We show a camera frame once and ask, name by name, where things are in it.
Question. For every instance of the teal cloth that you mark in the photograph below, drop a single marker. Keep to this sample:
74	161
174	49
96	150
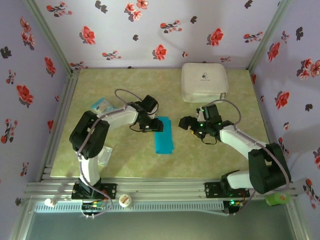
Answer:
163	142

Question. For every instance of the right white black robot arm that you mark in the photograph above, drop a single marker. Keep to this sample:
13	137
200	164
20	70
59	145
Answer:
267	170

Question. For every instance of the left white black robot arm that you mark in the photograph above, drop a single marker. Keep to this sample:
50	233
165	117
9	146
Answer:
87	140

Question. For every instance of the white zippered pouch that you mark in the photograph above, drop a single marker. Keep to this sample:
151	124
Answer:
204	82

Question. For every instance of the light blue snack packet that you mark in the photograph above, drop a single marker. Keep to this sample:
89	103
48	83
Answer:
101	106

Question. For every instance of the clear plastic box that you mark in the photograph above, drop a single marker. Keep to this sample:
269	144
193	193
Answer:
105	156

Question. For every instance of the white round cap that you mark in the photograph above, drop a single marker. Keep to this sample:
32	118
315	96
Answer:
125	200

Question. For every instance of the green plastic bottle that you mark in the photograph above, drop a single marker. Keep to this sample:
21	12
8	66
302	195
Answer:
277	198

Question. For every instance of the small white knob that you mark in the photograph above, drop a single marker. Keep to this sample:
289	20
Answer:
49	202

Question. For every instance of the long aluminium frame rail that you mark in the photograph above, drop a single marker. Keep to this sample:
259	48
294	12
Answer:
160	186

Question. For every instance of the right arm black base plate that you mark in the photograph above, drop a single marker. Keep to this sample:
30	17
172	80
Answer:
212	190

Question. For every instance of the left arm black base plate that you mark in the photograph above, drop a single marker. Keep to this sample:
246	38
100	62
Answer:
110	191

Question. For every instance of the aluminium side rail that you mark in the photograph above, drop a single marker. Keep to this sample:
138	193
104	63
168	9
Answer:
58	125

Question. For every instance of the aluminium corner post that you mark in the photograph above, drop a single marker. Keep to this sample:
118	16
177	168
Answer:
268	35
50	37

